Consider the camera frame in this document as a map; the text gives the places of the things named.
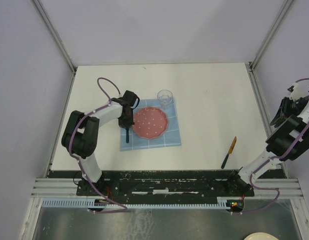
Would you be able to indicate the blue checked cloth placemat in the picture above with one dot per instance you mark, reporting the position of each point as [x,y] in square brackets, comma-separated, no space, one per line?
[170,138]

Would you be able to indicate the green handled gold fork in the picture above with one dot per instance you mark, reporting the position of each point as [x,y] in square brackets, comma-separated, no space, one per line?
[127,139]

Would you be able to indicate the clear plastic cup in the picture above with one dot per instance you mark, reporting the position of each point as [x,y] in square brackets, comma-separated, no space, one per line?
[165,98]

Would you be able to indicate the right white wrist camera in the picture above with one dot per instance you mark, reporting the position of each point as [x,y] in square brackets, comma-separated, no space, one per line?
[295,92]

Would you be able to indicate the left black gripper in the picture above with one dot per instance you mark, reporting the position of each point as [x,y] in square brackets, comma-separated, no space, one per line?
[128,124]

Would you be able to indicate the right aluminium frame post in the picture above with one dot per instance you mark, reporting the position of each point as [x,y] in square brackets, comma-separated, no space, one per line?
[274,28]

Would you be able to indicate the cream plate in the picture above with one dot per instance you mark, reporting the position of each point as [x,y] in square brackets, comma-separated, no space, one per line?
[260,236]

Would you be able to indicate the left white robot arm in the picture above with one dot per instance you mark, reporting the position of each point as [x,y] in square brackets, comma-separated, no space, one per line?
[80,136]

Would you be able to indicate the light blue cable duct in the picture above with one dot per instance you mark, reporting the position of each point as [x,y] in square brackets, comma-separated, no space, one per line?
[97,203]

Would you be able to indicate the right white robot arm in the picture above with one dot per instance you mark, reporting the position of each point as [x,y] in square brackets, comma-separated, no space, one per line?
[289,140]

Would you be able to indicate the green handled gold knife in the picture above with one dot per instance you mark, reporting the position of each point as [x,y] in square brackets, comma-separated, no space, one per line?
[231,148]

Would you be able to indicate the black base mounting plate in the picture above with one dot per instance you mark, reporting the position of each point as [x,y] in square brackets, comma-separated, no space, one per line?
[153,187]

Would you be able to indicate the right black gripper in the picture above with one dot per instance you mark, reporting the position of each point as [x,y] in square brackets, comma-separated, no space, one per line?
[283,112]

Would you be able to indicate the left aluminium frame post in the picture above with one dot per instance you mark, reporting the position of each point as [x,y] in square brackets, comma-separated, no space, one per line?
[38,5]

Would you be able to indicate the pink dotted plate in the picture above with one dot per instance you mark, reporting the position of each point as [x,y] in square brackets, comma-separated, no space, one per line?
[150,122]

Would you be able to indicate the aluminium frame post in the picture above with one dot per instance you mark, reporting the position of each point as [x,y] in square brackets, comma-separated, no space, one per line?
[38,5]
[274,28]

